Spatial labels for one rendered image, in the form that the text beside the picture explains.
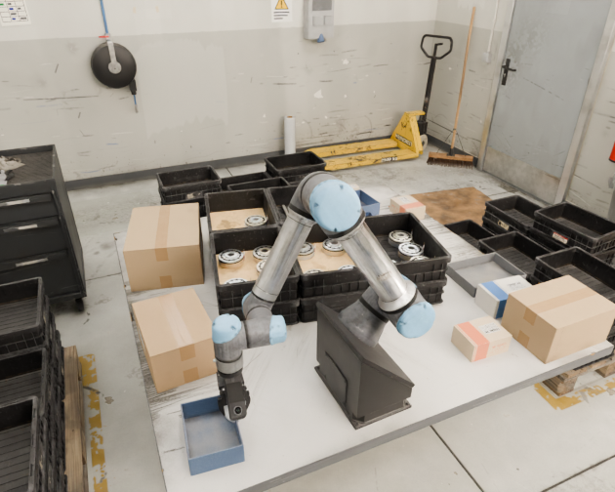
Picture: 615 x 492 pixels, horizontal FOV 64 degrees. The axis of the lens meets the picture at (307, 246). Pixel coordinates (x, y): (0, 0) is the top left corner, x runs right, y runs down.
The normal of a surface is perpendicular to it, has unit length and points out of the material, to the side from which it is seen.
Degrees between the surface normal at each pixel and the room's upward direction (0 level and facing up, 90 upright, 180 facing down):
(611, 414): 0
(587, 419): 0
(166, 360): 90
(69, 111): 90
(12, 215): 90
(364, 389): 90
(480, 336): 0
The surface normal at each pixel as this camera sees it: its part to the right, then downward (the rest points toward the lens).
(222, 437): 0.00, -0.86
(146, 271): 0.19, 0.50
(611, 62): -0.92, 0.20
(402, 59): 0.40, 0.47
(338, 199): 0.18, 0.25
